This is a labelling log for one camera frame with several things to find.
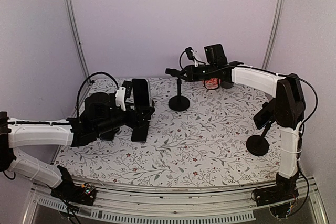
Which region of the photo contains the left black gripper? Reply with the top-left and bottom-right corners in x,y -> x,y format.
94,102 -> 154,135

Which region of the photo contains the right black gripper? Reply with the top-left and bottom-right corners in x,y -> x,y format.
177,63 -> 217,82

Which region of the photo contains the black phone blue edge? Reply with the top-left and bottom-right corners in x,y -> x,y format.
99,133 -> 115,141

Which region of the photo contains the black tall round-base stand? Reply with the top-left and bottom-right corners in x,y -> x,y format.
246,123 -> 271,157

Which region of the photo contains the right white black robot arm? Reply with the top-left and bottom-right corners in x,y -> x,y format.
165,44 -> 306,201

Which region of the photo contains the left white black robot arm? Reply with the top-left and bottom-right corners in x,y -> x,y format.
1,92 -> 155,200

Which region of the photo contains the red white patterned bowl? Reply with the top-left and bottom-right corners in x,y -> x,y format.
203,78 -> 221,90

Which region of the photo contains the dark grey mug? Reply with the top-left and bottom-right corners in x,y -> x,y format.
220,81 -> 234,89

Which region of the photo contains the floral patterned table mat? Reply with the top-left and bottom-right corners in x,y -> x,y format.
55,78 -> 281,187

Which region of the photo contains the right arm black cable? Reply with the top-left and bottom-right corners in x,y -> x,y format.
179,50 -> 319,141

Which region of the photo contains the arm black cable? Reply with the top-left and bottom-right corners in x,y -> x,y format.
179,50 -> 319,141
75,71 -> 120,120

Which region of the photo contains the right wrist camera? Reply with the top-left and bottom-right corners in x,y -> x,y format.
185,47 -> 205,67

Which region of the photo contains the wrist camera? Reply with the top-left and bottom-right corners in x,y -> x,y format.
185,47 -> 205,67
115,81 -> 133,111

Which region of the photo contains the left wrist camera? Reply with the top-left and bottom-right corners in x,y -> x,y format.
115,81 -> 133,111

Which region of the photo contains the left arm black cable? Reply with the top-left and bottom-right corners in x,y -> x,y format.
75,71 -> 120,120

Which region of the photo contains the front aluminium rail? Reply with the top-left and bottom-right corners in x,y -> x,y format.
22,177 -> 329,223

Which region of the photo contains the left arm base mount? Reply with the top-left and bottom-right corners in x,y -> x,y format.
50,165 -> 97,206

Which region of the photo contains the right aluminium frame post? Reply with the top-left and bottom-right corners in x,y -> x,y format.
262,0 -> 285,69

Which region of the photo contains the aluminium frame post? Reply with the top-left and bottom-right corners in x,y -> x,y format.
64,0 -> 89,77
262,0 -> 285,69

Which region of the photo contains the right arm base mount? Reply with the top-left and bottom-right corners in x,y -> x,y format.
250,168 -> 310,219

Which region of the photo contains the left aluminium frame post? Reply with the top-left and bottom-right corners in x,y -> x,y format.
64,0 -> 89,77

